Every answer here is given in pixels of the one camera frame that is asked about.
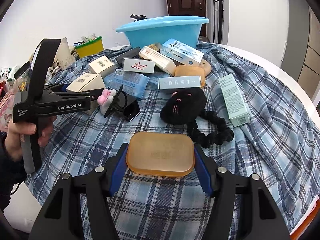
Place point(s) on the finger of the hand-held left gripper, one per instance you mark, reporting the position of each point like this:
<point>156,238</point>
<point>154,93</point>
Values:
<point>58,88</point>
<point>75,95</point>

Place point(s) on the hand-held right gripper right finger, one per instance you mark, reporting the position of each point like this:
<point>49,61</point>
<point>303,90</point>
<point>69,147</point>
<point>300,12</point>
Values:
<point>203,172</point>

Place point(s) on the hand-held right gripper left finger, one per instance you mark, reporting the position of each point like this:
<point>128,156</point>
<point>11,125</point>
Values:
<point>117,172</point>

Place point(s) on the cream cardboard box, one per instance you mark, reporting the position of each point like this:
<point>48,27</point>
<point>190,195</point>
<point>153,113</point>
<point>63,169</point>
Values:
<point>85,82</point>
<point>101,66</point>

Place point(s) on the orange translucent soap case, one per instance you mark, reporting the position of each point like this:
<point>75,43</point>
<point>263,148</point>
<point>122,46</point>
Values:
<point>160,152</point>
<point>187,71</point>

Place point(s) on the black cat plush scrunchie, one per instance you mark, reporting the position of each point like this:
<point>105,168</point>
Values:
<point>182,105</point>

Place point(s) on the blue plastic basin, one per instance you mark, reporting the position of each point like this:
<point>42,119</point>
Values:
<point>162,32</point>

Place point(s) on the person's left forearm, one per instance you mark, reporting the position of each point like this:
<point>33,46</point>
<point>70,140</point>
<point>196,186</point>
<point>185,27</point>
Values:
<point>10,170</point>

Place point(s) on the beige speckled container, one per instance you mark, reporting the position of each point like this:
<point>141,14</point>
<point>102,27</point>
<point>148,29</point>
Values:
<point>65,55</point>

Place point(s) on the person's left hand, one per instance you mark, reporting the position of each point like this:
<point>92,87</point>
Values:
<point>22,129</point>

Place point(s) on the light blue wipes pack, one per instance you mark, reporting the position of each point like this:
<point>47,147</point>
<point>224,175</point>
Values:
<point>108,81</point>
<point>132,83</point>

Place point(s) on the glass jar black lid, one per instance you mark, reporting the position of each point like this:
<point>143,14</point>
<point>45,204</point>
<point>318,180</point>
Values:
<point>22,77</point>

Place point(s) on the pink printed bag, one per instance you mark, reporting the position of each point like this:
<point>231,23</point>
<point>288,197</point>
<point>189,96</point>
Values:
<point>6,112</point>

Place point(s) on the yellow bin green rim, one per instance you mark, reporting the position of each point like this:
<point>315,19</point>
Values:
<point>90,48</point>

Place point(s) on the small black box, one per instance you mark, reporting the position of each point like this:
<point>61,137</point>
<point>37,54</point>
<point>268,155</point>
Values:
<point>131,110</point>

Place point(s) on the bundle of small packets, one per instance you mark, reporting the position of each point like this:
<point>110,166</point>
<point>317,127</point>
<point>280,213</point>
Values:
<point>88,38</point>

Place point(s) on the flat black box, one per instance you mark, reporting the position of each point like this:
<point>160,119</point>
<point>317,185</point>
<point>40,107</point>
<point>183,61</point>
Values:
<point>127,55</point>

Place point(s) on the blue plaid cloth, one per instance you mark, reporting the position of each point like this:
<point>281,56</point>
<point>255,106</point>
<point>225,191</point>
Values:
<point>262,135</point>

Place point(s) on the white box red script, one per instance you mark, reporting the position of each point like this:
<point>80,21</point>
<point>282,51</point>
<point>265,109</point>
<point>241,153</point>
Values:
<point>138,65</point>

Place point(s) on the mint green tall box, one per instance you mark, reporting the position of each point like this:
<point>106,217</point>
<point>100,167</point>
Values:
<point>233,100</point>

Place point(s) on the striped tissue pack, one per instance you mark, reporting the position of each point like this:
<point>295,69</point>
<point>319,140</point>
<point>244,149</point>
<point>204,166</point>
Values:
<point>157,60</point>

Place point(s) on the grey-blue slim box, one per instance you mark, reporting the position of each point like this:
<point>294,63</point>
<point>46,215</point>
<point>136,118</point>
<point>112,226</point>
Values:
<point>180,82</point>

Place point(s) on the gold foil packet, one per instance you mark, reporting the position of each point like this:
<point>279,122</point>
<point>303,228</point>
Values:
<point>155,47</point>

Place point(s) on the tan round cat-face pad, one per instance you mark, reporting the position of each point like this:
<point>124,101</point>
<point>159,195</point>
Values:
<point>206,67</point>

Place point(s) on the blue box tower print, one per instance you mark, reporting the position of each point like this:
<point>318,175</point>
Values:
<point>182,52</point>

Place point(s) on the gold refrigerator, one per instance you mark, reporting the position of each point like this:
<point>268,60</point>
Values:
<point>305,45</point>

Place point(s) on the black framed glass door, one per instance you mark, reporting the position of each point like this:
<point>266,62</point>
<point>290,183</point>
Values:
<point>219,10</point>

